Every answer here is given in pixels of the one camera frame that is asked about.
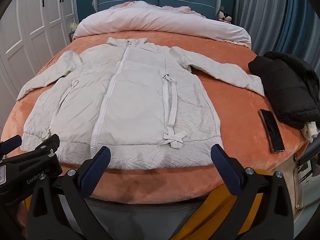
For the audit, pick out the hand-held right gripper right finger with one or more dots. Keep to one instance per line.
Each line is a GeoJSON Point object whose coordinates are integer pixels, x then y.
{"type": "Point", "coordinates": [224, 166]}

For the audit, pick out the grey blue curtain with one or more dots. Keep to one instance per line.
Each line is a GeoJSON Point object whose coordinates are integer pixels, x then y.
{"type": "Point", "coordinates": [275, 10]}

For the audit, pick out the white panelled wardrobe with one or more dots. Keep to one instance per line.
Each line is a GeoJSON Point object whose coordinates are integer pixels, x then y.
{"type": "Point", "coordinates": [37, 17]}

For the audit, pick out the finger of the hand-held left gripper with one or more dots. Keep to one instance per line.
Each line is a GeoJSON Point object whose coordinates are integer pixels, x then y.
{"type": "Point", "coordinates": [11, 143]}
{"type": "Point", "coordinates": [46, 145]}

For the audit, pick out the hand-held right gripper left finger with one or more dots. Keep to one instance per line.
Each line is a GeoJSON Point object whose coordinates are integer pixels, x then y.
{"type": "Point", "coordinates": [98, 168]}

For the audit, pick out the black puffer jacket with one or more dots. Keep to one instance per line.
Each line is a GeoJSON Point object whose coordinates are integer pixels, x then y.
{"type": "Point", "coordinates": [282, 85]}

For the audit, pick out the black smartphone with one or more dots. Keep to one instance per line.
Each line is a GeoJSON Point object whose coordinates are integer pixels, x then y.
{"type": "Point", "coordinates": [271, 130]}

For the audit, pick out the orange fleece blanket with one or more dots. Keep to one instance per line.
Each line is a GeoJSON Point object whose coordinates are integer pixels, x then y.
{"type": "Point", "coordinates": [240, 105]}

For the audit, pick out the pale pink duvet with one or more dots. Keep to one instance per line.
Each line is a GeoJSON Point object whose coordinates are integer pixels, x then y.
{"type": "Point", "coordinates": [150, 17]}

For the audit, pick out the small white cloth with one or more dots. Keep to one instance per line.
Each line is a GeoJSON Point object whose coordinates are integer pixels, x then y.
{"type": "Point", "coordinates": [310, 130]}

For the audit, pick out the white quilted jacket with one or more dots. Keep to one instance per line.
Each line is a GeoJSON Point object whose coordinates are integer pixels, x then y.
{"type": "Point", "coordinates": [137, 100]}

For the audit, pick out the black and white plush toy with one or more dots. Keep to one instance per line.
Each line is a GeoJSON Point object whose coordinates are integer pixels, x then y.
{"type": "Point", "coordinates": [225, 17]}

